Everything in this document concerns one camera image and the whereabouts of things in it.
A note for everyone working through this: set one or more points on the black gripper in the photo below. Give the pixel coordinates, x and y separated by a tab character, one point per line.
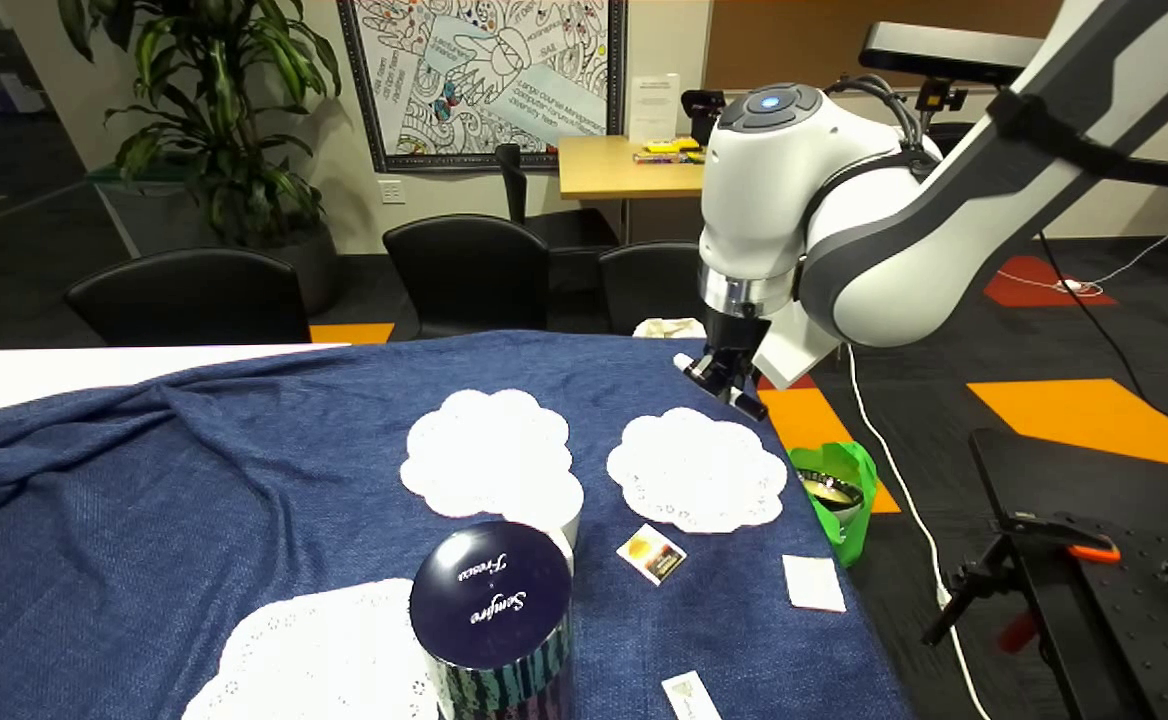
735	336

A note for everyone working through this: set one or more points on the black capped white marker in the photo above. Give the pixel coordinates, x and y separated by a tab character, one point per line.
744	401

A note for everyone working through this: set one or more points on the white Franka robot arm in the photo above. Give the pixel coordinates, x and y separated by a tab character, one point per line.
876	226

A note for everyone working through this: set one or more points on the white crumpled bag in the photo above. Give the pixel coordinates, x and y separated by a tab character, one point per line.
668	328

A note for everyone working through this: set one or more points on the white paper doily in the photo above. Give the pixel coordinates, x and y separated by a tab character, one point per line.
316	655
490	453
688	475

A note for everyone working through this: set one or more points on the black office chair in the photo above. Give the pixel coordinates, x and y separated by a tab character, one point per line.
471	274
649	281
189	296

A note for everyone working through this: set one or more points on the yellow tea bag packet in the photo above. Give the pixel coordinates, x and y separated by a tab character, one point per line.
653	552

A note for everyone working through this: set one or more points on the white paper square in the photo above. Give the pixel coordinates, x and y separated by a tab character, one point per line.
688	696
815	586

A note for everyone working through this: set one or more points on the wooden desk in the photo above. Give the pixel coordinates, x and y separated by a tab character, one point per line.
630	173

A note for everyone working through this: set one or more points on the yellow item on desk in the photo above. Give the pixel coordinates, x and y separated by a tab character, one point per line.
668	150

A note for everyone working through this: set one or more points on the black desk device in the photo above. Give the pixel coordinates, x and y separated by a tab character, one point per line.
700	113

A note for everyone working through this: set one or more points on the white paper sheet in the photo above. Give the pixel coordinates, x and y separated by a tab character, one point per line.
653	106

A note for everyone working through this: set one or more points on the purple striped cylindrical canister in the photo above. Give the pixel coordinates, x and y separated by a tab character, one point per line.
490	600

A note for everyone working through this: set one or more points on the brown cork board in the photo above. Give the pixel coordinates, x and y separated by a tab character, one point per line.
796	42

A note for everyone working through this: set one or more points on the framed drawing poster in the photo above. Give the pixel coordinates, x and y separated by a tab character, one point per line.
490	74

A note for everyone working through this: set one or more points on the white bar shaped device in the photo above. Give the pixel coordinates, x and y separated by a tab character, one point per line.
950	45

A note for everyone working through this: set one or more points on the grey plant pot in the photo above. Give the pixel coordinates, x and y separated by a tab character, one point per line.
307	264

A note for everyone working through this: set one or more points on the blue fabric cloth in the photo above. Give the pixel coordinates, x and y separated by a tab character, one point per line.
211	507

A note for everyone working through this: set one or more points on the green leafy plant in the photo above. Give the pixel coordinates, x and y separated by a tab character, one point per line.
211	120

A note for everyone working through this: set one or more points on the black metal base plate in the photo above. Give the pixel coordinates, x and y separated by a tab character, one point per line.
1078	626

